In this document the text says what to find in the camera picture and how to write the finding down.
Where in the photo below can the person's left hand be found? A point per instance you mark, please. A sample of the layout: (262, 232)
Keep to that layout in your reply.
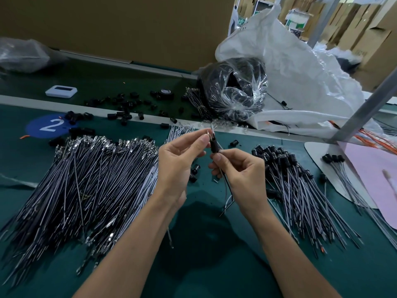
(177, 167)

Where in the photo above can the person's right hand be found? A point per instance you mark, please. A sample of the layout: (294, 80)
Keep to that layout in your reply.
(248, 180)

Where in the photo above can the person's left forearm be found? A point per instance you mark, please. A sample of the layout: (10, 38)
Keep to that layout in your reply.
(130, 257)

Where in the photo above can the person's right forearm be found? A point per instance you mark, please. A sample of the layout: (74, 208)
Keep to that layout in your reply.
(291, 257)

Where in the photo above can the clear bag with black contents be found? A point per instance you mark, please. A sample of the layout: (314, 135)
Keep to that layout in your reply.
(236, 88)

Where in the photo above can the large white plastic sack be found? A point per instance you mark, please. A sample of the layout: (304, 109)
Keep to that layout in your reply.
(304, 71)

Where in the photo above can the pink paper sheet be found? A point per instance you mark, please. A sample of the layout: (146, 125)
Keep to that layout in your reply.
(372, 177)

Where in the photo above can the blue round number sticker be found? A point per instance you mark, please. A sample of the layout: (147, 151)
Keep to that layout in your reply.
(48, 126)

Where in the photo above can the small white timer device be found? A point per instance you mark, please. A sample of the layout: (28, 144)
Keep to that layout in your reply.
(61, 91)

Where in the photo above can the white pen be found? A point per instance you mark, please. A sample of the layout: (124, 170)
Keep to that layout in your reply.
(391, 181)

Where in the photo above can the brown cardboard panel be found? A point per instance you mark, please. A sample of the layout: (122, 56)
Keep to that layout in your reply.
(124, 24)

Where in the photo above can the clear plastic strip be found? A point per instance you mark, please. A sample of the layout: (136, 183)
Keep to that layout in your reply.
(15, 180)

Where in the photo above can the crumpled clear plastic bag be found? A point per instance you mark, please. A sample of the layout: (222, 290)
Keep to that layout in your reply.
(25, 54)

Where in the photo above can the stack of cardboard boxes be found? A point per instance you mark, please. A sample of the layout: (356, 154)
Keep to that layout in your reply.
(375, 31)

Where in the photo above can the grey metal frame post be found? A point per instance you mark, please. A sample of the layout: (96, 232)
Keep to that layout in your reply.
(369, 105)
(322, 21)

